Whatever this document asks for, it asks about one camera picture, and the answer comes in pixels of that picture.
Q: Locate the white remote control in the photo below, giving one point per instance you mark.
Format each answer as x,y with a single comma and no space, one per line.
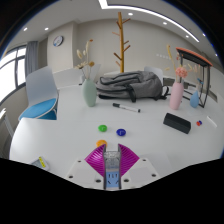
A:
40,162

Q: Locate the green vase with dried flowers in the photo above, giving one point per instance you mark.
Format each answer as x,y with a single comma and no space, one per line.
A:
89,93

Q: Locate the long ceiling light strip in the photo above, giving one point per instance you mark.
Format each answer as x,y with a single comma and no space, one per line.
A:
150,12

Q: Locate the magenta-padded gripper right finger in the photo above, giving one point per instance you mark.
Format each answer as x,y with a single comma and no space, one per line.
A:
128,160

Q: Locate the window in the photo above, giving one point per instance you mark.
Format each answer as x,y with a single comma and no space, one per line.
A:
10,73

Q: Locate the black rectangular eraser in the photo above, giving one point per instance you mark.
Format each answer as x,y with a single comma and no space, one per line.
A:
177,123

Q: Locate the white chair with blue cushion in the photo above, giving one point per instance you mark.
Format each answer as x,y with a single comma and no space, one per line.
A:
38,108

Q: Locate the blue vase with stems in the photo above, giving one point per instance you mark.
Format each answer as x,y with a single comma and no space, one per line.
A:
194,100

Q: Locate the blue round magnet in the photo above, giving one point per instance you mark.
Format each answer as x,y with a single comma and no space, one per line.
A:
121,132

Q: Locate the grey backpack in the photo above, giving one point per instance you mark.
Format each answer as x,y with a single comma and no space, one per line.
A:
133,85

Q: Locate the plain white chair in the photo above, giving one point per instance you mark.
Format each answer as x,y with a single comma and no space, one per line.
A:
154,71

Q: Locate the orange round magnet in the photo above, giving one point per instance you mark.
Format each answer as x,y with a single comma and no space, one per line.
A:
101,143

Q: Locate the pink vase with flowers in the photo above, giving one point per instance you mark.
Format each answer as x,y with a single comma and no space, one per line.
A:
176,96

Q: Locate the green round magnet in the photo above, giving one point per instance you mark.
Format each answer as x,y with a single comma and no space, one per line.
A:
102,128

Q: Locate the ceiling spot lights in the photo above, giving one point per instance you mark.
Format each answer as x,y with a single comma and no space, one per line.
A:
130,14

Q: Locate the round wall clock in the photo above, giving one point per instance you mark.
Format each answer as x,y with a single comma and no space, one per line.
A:
58,40

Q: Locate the black frame orange top table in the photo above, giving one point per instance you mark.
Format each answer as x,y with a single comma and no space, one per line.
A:
195,56

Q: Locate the grey curtain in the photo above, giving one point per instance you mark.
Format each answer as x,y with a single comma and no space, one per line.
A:
31,58

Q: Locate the black and white marker pen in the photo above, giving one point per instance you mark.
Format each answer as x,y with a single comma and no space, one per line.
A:
126,107

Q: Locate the small white block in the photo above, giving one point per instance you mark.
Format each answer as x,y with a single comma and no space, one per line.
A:
211,121

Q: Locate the wooden coat rack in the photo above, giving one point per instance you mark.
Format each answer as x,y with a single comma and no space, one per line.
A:
121,46

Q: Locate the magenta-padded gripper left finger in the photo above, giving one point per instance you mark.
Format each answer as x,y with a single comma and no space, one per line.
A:
96,160

